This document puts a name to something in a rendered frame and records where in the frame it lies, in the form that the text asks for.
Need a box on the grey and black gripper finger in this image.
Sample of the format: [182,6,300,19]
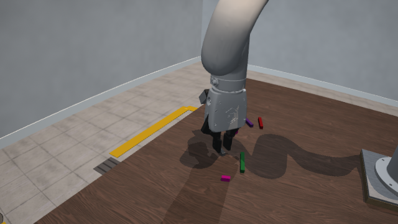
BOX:
[223,128,239,151]
[201,116,222,153]

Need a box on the purple rod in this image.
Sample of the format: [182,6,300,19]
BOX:
[246,118,253,128]

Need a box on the grey rod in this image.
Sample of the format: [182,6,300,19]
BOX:
[220,148,226,157]

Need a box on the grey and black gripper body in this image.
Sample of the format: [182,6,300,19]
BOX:
[204,85,247,133]

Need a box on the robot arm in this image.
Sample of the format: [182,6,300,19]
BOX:
[201,0,398,196]

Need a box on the green rod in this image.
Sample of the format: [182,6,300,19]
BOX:
[240,152,245,173]

